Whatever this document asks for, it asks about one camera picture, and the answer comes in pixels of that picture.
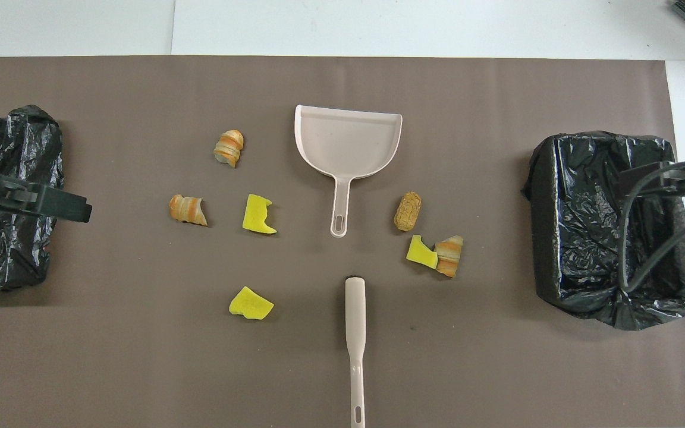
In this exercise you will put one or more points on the striped croissant piece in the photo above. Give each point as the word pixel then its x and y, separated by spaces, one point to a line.
pixel 229 148
pixel 449 257
pixel 187 209

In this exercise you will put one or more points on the notched yellow sponge piece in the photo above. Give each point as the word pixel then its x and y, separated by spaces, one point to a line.
pixel 256 214

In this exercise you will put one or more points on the yellow sponge piece green backing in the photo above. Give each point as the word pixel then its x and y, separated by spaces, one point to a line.
pixel 250 303

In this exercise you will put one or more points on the small yellow sponge piece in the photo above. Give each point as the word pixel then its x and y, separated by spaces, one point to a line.
pixel 420 252

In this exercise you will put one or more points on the pink plastic dustpan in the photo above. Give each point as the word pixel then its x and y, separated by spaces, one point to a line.
pixel 348 142

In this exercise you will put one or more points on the pink brush with black bristles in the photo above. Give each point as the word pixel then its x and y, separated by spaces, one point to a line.
pixel 355 321

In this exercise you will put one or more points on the bin covered by black bag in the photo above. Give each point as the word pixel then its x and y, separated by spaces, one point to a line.
pixel 21 255

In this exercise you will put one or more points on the open bin with black bag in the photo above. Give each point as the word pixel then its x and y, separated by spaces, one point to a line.
pixel 586 238

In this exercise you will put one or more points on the brown table mat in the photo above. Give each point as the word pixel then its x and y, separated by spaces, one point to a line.
pixel 140 356

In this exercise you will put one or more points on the brown oval bread roll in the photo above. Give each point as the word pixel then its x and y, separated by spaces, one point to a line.
pixel 408 211

